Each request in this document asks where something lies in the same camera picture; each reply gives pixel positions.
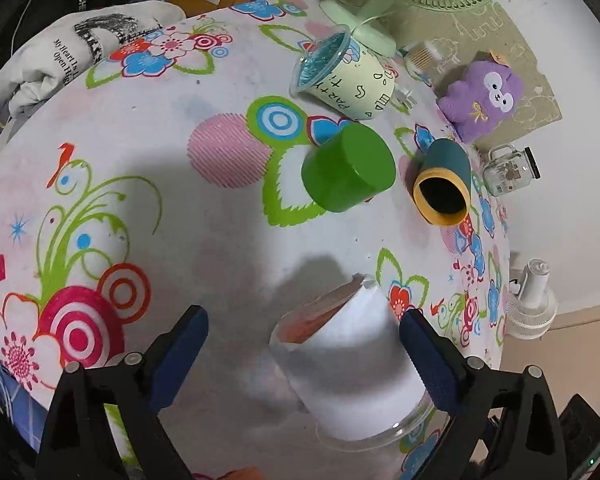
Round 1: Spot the white printed t-shirt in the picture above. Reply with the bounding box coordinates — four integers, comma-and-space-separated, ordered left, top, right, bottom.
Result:
0, 0, 185, 117

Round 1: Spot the white fan power plug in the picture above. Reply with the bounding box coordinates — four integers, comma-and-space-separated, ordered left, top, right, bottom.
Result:
391, 87, 417, 110

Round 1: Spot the teal cup with yellow rim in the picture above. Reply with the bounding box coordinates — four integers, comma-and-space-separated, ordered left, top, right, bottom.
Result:
413, 139, 471, 226

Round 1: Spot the white floor fan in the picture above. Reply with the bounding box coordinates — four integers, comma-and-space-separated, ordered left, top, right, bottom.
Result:
505, 258, 558, 340

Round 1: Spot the pale green patterned cup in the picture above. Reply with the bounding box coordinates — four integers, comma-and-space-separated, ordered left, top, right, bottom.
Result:
289, 25, 396, 122

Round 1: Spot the cotton swab container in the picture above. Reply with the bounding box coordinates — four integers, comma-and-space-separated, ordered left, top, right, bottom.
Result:
404, 41, 443, 76

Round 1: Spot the purple plush toy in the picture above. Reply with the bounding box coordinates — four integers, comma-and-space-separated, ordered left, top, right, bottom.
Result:
438, 61, 524, 144

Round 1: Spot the beige patterned wall mat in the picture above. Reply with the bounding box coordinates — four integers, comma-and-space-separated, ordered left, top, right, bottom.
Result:
329, 0, 564, 154

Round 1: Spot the green cylindrical cup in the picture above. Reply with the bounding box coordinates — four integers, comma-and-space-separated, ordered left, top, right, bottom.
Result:
301, 122, 396, 212

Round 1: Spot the white paper-wrapped clear cup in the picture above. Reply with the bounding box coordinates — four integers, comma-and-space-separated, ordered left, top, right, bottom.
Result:
270, 274, 434, 452

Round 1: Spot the floral tablecloth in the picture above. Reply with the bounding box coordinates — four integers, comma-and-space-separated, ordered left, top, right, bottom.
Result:
0, 0, 509, 479

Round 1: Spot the glass jar with black lid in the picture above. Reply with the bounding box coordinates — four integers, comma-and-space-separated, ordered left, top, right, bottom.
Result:
482, 144, 541, 196

